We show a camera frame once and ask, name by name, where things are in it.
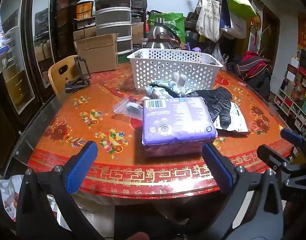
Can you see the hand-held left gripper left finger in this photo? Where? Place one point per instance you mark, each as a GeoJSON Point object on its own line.
{"type": "Point", "coordinates": [80, 166]}

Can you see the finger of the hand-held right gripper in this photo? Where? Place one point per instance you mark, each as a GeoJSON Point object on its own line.
{"type": "Point", "coordinates": [270, 155]}
{"type": "Point", "coordinates": [292, 136]}

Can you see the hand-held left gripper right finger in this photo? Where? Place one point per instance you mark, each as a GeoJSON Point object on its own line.
{"type": "Point", "coordinates": [218, 167]}

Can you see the white printed bag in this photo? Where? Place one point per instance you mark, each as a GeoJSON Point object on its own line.
{"type": "Point", "coordinates": [238, 120]}

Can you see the purple soft packet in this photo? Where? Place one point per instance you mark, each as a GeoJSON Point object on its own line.
{"type": "Point", "coordinates": [178, 122]}

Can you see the clear plastic zip bag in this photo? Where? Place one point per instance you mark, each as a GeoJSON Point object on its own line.
{"type": "Point", "coordinates": [125, 107]}

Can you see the white perforated plastic basket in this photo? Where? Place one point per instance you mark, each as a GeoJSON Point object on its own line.
{"type": "Point", "coordinates": [175, 67]}

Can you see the shelf with goods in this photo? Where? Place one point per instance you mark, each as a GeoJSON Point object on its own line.
{"type": "Point", "coordinates": [295, 92]}

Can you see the black knit socks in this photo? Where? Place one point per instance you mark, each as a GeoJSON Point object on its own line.
{"type": "Point", "coordinates": [218, 105]}

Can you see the white snack bag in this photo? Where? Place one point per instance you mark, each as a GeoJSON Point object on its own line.
{"type": "Point", "coordinates": [8, 197]}

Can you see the red black striped jacket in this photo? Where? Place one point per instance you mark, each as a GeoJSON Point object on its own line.
{"type": "Point", "coordinates": [255, 65]}

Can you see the black phone stand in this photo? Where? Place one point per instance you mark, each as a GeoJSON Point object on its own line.
{"type": "Point", "coordinates": [77, 83]}

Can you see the wooden chair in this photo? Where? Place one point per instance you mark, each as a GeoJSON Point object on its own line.
{"type": "Point", "coordinates": [57, 80]}

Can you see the beige plush bundle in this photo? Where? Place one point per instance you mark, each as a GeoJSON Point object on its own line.
{"type": "Point", "coordinates": [180, 80]}

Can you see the light blue cloth bundle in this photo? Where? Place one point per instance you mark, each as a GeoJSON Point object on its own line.
{"type": "Point", "coordinates": [160, 88]}

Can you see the open cardboard box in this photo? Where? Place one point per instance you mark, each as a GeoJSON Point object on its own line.
{"type": "Point", "coordinates": [97, 55]}

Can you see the purple plastic bag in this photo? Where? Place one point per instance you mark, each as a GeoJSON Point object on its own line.
{"type": "Point", "coordinates": [195, 50]}

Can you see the white paper bag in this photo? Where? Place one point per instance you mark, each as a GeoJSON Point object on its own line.
{"type": "Point", "coordinates": [238, 26]}

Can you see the dark glass door cabinet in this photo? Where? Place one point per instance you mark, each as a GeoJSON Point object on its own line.
{"type": "Point", "coordinates": [25, 42]}

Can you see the stainless steel kettle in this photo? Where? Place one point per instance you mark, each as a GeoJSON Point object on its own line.
{"type": "Point", "coordinates": [158, 37]}

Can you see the white canvas tote bag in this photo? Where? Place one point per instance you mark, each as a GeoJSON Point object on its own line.
{"type": "Point", "coordinates": [208, 20]}

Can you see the lime green bag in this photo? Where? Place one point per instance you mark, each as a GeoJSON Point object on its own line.
{"type": "Point", "coordinates": [238, 0]}

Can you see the green tote bag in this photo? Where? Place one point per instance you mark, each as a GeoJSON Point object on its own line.
{"type": "Point", "coordinates": [173, 22]}

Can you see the stacked grey food containers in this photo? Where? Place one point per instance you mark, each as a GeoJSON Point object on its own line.
{"type": "Point", "coordinates": [112, 15]}

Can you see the orange box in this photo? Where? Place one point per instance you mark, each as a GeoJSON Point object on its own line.
{"type": "Point", "coordinates": [84, 10]}

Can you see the black fabric bag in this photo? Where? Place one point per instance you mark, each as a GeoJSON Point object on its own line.
{"type": "Point", "coordinates": [137, 0]}

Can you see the red wall poster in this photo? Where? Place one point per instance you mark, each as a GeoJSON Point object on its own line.
{"type": "Point", "coordinates": [305, 32]}

